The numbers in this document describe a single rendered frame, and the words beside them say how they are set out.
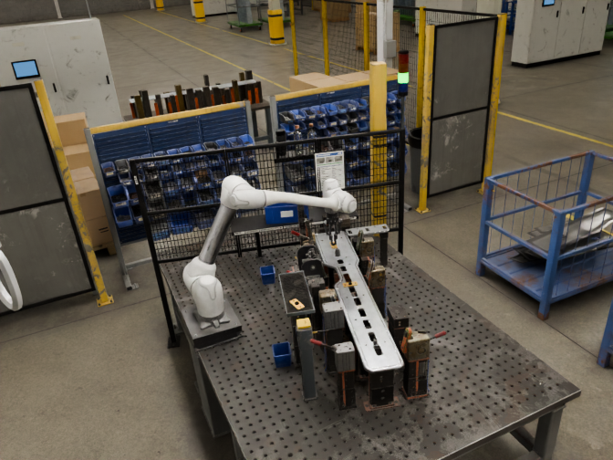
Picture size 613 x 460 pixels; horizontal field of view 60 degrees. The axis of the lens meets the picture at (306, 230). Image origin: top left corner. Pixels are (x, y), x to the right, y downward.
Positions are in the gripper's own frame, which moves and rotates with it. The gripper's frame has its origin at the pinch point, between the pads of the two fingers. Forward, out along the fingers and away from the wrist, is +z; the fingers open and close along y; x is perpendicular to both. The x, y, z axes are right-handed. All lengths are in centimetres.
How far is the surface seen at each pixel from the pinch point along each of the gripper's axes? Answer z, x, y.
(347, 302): 5, -63, -6
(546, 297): 82, 11, 166
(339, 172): -23, 55, 17
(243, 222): 2, 46, -56
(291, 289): -11, -67, -35
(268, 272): 31, 21, -43
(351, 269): 4.7, -31.3, 4.5
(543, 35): 40, 874, 661
